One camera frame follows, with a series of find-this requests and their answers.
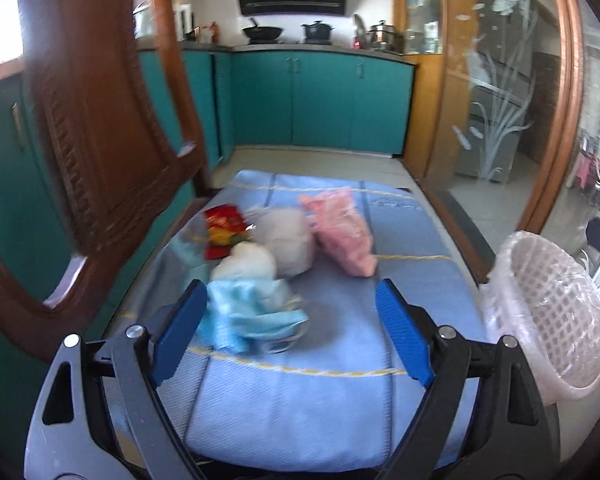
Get light blue face mask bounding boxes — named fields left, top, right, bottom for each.
left=197, top=280, right=309, bottom=354

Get pink plastic bag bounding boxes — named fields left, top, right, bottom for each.
left=298, top=188, right=377, bottom=278

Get white lattice trash basket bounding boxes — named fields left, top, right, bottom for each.
left=479, top=228, right=600, bottom=409

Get teal kitchen cabinets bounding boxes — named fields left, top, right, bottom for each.
left=0, top=48, right=414, bottom=467

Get blue quilted cloth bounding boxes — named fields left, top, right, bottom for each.
left=104, top=168, right=487, bottom=474

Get crumpled white tissue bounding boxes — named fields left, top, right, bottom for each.
left=210, top=242, right=277, bottom=281

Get red snack wrapper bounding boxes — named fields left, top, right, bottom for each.
left=204, top=204, right=249, bottom=260

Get carved wooden chair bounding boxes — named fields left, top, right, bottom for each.
left=0, top=0, right=209, bottom=362

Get etched glass sliding door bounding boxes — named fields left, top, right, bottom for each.
left=452, top=0, right=562, bottom=184

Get steel pot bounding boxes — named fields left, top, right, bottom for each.
left=368, top=20, right=403, bottom=52

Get wooden glass display cabinet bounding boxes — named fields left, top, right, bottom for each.
left=393, top=0, right=444, bottom=180

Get black wok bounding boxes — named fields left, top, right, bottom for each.
left=242, top=18, right=284, bottom=44

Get black cooking pot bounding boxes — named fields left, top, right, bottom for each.
left=301, top=21, right=332, bottom=44

